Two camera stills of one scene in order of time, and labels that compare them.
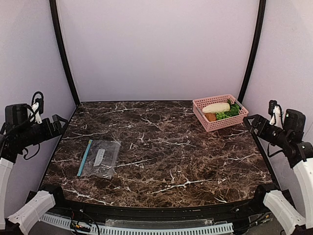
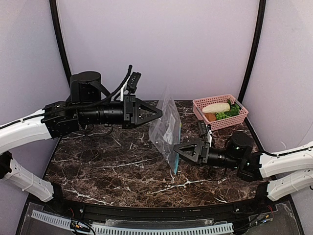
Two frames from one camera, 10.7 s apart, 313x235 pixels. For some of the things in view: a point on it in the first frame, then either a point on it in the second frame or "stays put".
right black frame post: [262, 6] stays put
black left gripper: [54, 126] to [129, 112]
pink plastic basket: [223, 123] stays put
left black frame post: [54, 11] stays put
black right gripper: [258, 125] to [204, 152]
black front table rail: [237, 211] stays put
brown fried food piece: [211, 117] stays put
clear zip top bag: [99, 159] to [165, 131]
